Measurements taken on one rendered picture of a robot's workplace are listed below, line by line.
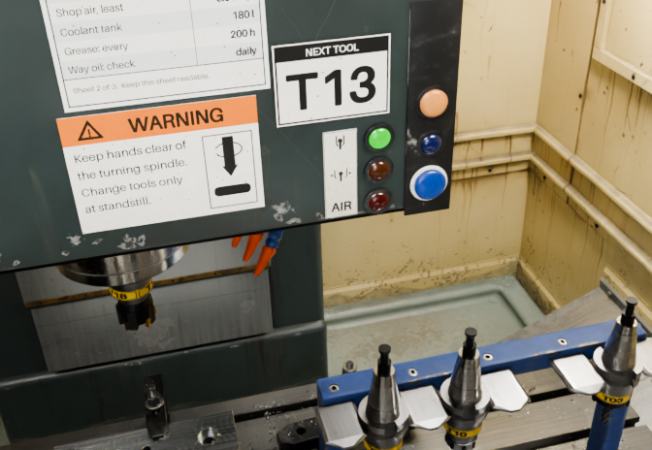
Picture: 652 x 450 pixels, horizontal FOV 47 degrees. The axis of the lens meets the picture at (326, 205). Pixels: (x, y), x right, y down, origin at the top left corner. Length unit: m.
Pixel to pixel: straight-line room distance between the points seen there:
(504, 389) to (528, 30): 1.09
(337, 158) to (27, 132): 0.25
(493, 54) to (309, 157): 1.28
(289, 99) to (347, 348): 1.45
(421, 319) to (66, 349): 0.99
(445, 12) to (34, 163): 0.35
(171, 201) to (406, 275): 1.52
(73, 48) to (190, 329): 1.03
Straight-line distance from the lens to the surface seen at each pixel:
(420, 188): 0.68
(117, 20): 0.59
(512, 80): 1.94
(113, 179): 0.64
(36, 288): 1.48
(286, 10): 0.60
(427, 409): 0.99
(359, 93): 0.63
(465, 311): 2.16
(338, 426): 0.97
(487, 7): 1.84
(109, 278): 0.84
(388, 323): 2.10
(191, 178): 0.64
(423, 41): 0.64
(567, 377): 1.07
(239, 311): 1.54
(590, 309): 1.83
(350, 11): 0.61
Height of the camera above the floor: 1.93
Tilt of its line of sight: 31 degrees down
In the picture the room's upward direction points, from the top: 2 degrees counter-clockwise
